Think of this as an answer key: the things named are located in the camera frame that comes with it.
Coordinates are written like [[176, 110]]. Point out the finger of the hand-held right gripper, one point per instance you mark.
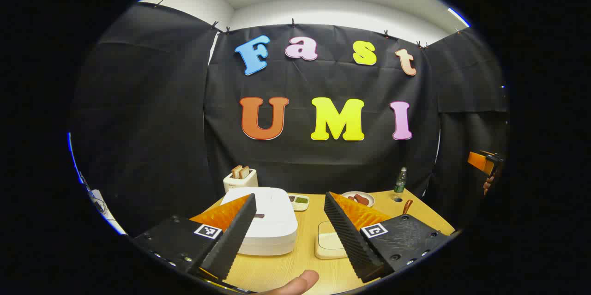
[[480, 161]]

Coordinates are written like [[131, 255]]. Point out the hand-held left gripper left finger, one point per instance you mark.
[[233, 239]]

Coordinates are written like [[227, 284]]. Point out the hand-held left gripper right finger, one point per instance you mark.
[[351, 239]]

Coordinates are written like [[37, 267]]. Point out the clear rice container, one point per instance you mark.
[[328, 242]]

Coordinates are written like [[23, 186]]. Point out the white rice cooker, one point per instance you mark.
[[274, 221]]

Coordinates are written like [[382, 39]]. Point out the brown wooden spoon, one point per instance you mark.
[[407, 206]]

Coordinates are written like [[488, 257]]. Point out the brown sausage piece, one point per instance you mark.
[[362, 201], [352, 198]]

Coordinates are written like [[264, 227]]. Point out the white round plate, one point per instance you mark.
[[368, 197]]

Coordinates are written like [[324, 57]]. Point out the white toaster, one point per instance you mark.
[[240, 184]]

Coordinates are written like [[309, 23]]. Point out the small divided condiment dish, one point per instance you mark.
[[299, 201]]

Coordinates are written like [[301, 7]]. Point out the toast bread slice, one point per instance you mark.
[[244, 171], [236, 171]]

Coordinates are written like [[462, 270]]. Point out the green glass bottle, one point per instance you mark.
[[400, 182]]

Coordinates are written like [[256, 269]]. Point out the white plastic device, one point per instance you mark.
[[104, 209]]

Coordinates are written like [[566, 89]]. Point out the black backdrop cloth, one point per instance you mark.
[[147, 124]]

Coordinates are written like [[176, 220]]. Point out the small ceiling light panel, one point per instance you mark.
[[458, 16]]

